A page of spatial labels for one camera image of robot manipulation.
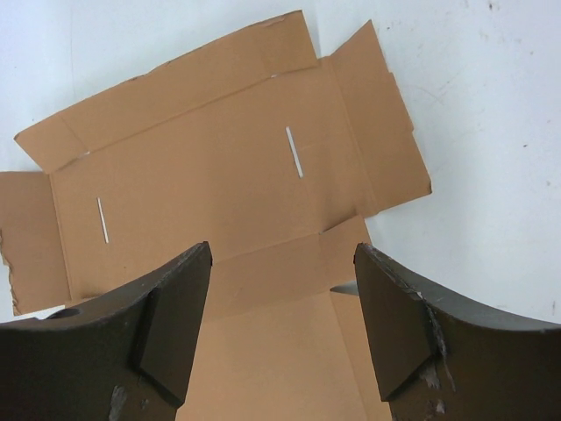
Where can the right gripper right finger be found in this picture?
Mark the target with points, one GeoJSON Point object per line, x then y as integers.
{"type": "Point", "coordinates": [438, 355]}

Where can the brown cardboard box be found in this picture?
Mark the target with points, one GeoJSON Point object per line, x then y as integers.
{"type": "Point", "coordinates": [273, 156]}

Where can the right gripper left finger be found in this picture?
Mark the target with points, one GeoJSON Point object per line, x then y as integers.
{"type": "Point", "coordinates": [125, 355]}

